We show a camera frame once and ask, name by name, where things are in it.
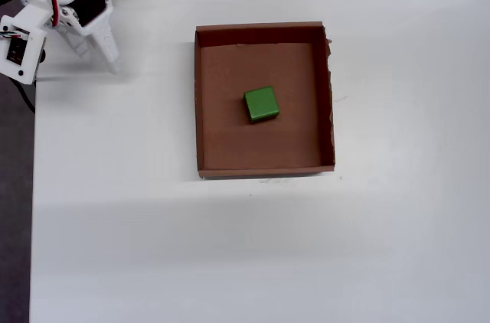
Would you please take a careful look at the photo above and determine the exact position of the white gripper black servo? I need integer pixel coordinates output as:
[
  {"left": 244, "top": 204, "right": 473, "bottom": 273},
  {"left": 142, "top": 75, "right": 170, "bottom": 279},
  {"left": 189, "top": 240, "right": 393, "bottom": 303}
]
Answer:
[{"left": 21, "top": 0, "right": 124, "bottom": 75}]

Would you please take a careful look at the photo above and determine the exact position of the green wooden cube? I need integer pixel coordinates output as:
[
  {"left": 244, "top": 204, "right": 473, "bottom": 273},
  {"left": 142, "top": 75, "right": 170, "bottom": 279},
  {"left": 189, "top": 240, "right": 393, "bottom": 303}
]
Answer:
[{"left": 243, "top": 85, "right": 281, "bottom": 126}]

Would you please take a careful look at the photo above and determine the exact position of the brown cardboard box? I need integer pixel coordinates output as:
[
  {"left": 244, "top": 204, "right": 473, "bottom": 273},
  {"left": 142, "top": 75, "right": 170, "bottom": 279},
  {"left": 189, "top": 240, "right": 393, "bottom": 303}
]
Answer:
[{"left": 193, "top": 21, "right": 338, "bottom": 181}]

